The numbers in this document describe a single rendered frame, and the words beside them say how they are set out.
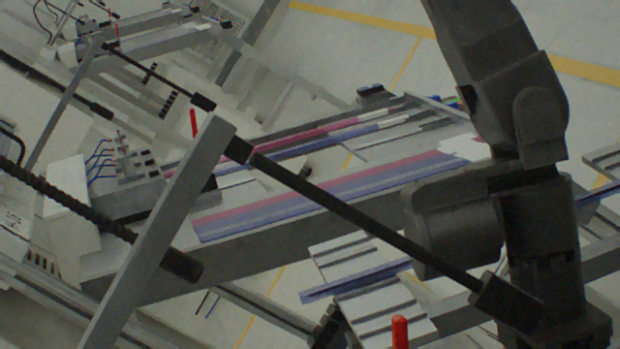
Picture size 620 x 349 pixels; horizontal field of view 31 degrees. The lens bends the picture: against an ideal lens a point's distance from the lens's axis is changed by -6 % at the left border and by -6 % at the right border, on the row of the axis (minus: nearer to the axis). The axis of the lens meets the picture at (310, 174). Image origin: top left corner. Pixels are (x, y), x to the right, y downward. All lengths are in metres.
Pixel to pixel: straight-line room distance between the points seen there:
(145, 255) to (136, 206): 1.37
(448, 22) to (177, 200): 0.28
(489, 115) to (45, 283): 0.95
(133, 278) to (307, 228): 1.09
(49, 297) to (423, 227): 0.92
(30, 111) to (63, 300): 3.59
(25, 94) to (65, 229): 3.37
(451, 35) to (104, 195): 1.23
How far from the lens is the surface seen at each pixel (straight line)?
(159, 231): 0.61
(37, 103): 5.20
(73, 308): 1.65
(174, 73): 6.67
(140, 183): 1.97
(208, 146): 0.60
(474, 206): 0.81
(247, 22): 8.35
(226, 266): 1.68
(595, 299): 1.33
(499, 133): 0.81
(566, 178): 0.84
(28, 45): 5.28
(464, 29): 0.81
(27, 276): 1.63
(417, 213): 0.81
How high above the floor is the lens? 1.45
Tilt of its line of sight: 16 degrees down
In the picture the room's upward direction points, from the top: 60 degrees counter-clockwise
